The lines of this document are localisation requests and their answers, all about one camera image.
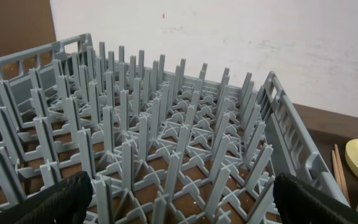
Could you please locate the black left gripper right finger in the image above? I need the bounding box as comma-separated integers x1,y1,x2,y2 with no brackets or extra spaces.
273,172,358,224

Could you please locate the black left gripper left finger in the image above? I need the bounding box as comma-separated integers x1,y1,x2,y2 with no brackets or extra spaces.
0,171,93,224

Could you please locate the grey plastic dishwasher rack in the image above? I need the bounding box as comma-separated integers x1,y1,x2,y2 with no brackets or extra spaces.
0,34,348,223

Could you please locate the wooden chopstick left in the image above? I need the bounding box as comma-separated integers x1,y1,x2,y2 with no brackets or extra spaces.
331,150,344,193

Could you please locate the wooden chopstick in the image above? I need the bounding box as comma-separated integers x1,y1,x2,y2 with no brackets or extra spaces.
334,144,351,204
331,150,344,193

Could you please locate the dark brown serving tray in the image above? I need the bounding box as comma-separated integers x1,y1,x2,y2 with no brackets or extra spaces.
308,129,358,210

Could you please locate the wooden chopstick right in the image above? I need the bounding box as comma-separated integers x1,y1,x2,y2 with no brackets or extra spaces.
334,144,351,204

